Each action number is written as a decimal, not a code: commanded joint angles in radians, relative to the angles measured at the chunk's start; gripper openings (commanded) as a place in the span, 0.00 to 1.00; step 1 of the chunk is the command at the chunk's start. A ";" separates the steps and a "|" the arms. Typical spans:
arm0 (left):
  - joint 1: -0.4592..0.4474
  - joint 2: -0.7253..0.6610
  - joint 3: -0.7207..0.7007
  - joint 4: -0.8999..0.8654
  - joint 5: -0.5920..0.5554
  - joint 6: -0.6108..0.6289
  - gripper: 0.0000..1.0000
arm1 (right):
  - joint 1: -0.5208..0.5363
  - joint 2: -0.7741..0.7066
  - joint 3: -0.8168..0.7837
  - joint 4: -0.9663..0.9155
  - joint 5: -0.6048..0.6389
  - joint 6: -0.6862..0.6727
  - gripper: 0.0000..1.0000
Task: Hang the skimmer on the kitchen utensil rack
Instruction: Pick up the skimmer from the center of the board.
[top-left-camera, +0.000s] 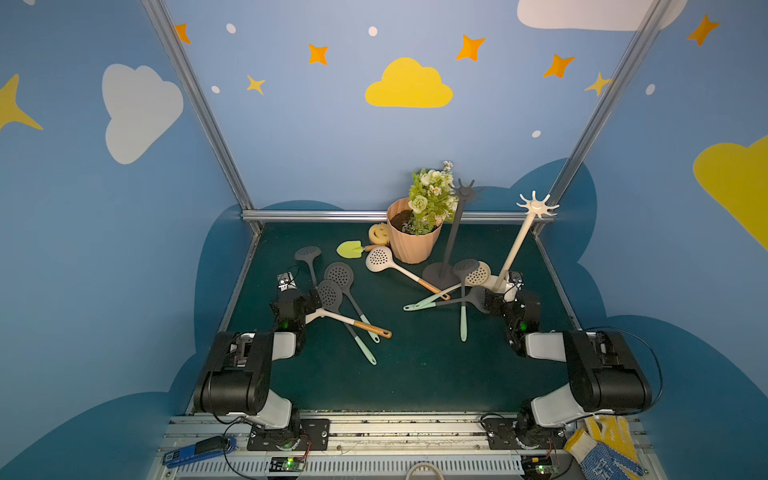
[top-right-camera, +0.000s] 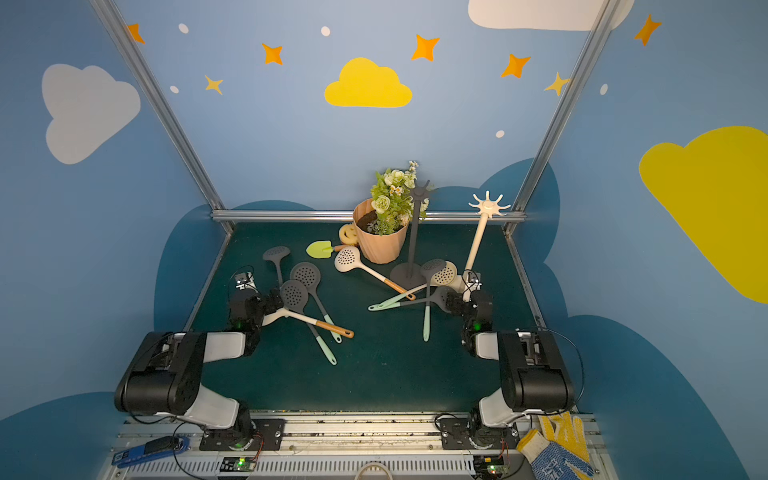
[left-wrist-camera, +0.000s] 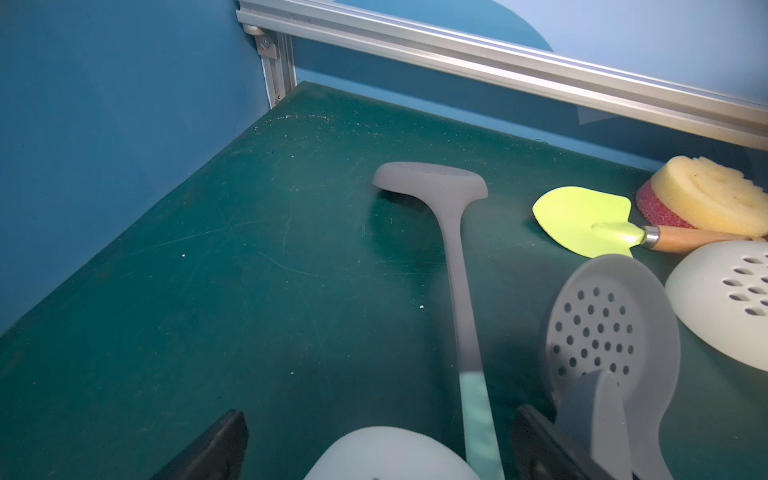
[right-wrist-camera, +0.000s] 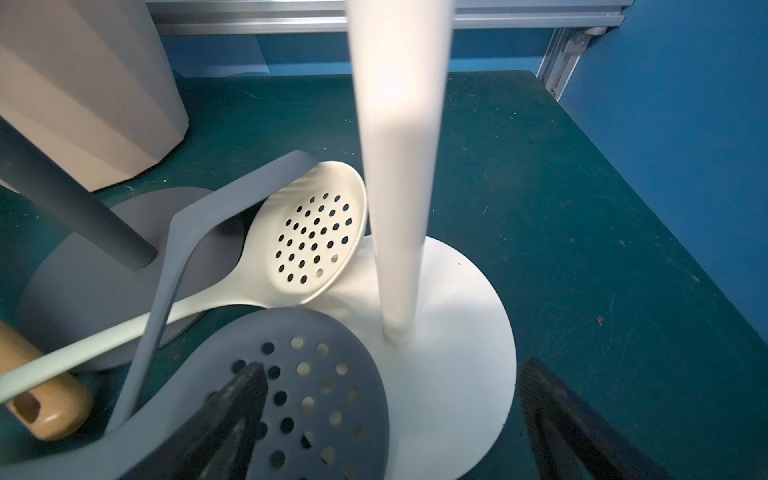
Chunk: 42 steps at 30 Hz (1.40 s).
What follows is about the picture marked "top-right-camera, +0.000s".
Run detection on cream skimmer wood handle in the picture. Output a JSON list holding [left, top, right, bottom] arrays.
[[262, 307, 354, 338]]

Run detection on grey skimmer mint handle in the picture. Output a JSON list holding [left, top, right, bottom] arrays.
[[381, 286, 462, 315], [421, 259, 446, 342], [280, 280, 337, 365], [290, 262, 333, 324]]

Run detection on cream skimmer mint handle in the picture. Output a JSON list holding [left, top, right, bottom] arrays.
[[368, 259, 457, 311]]

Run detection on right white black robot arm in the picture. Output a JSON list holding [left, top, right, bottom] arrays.
[[435, 291, 576, 450]]

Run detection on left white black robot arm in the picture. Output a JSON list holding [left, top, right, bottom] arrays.
[[114, 287, 285, 451]]

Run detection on all grey slotted skimmer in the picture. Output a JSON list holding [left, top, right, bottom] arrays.
[[262, 245, 291, 287]]

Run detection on dark grey utensil rack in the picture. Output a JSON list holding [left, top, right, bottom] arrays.
[[390, 180, 430, 290]]

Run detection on cream utensil rack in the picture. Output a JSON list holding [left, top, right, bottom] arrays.
[[449, 191, 510, 295]]

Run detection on green small spatula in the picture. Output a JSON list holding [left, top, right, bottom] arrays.
[[306, 240, 357, 259]]

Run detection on pink ribbed flower pot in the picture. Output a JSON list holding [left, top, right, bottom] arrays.
[[353, 199, 408, 264]]

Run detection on yellow smiley sponge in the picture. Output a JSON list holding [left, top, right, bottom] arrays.
[[338, 224, 358, 246]]

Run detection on green white artificial flowers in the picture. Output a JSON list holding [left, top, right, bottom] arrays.
[[366, 160, 419, 235]]

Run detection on yellow blue work glove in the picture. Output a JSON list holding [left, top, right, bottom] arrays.
[[516, 412, 594, 480]]

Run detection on blue handheld device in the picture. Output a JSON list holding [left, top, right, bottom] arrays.
[[111, 436, 190, 468]]

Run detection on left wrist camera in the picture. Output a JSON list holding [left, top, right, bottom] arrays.
[[233, 270, 258, 291]]

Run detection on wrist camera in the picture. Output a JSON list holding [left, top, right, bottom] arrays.
[[233, 270, 258, 291], [460, 270, 482, 302]]

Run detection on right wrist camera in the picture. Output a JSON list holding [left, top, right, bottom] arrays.
[[460, 270, 482, 302]]

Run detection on cream skimmer wooden handle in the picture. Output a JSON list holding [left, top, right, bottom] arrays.
[[334, 246, 416, 300]]

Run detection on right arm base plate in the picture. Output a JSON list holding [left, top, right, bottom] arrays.
[[435, 416, 520, 451]]

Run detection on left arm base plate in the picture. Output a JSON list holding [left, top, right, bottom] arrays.
[[199, 418, 286, 453]]

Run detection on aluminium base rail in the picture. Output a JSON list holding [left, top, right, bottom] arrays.
[[99, 411, 540, 479]]

